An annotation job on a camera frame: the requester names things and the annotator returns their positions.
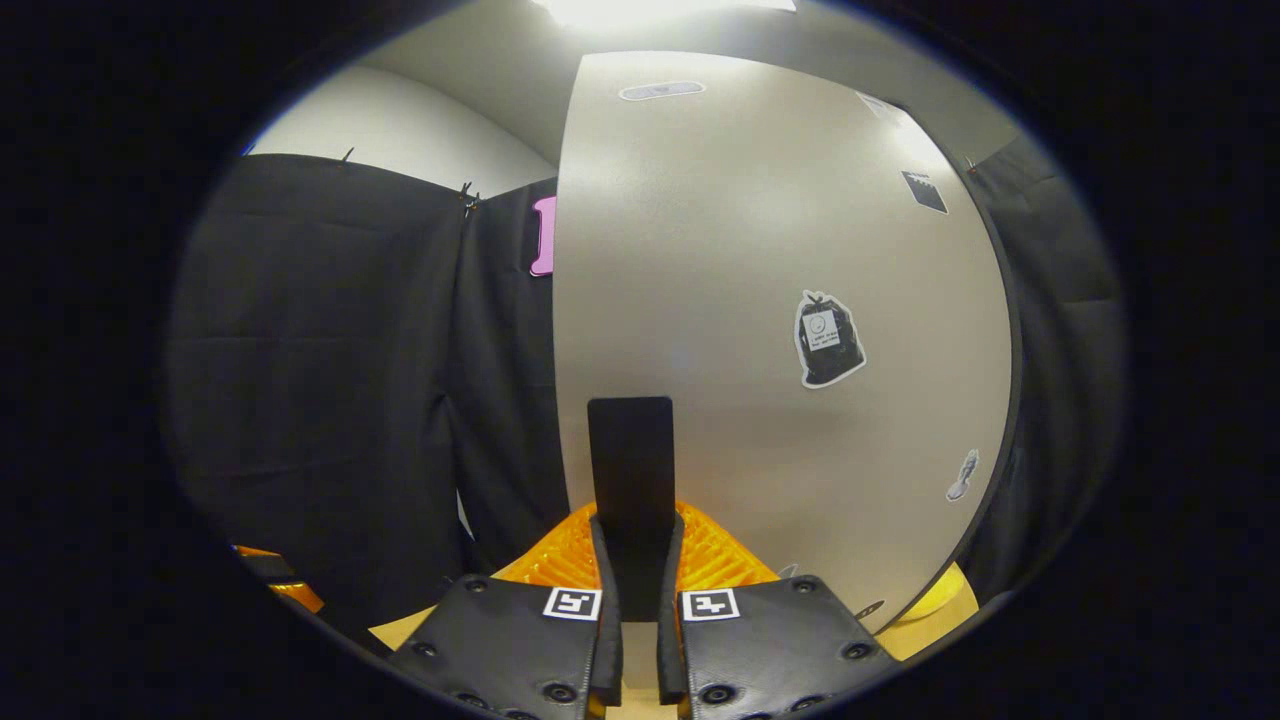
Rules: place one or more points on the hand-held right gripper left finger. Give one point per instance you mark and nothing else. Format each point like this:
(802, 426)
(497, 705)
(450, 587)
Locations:
(611, 640)

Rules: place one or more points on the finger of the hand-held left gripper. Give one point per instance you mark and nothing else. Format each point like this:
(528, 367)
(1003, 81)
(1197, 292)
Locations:
(295, 598)

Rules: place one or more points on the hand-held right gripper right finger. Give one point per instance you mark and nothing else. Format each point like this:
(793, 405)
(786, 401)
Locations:
(669, 650)

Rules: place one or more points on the black backdrop cloth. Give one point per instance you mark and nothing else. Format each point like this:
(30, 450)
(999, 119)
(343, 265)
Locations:
(320, 350)

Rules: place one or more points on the long ceiling light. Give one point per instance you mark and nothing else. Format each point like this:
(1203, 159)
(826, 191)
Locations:
(660, 10)

